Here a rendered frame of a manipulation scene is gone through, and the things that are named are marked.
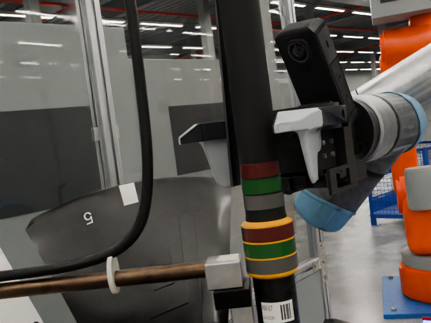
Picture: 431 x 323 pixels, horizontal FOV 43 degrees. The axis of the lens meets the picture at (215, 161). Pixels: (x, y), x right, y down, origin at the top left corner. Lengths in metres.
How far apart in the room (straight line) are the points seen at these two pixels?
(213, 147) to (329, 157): 0.11
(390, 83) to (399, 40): 3.61
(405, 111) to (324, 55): 0.17
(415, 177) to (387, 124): 3.58
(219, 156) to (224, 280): 0.11
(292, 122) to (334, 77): 0.14
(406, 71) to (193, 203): 0.36
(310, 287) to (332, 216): 1.23
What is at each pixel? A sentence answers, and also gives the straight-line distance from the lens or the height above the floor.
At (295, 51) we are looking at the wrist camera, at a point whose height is 1.54.
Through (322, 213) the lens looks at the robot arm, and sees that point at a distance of 0.70.
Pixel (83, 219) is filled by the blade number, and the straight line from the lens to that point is 0.60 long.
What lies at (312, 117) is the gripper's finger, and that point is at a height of 1.48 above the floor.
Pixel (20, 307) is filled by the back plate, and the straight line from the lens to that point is 0.75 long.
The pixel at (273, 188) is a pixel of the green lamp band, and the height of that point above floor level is 1.42.
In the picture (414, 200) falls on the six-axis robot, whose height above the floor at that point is 0.81.
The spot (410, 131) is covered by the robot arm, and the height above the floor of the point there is 1.45.
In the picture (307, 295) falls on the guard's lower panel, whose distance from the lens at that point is 1.91.
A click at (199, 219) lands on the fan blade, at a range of 0.58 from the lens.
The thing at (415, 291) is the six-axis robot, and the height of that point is 0.12.
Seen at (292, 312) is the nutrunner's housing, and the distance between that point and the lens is 0.47.
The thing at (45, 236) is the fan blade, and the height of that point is 1.39.
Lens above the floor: 1.47
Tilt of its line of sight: 3 degrees down
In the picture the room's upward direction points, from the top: 7 degrees counter-clockwise
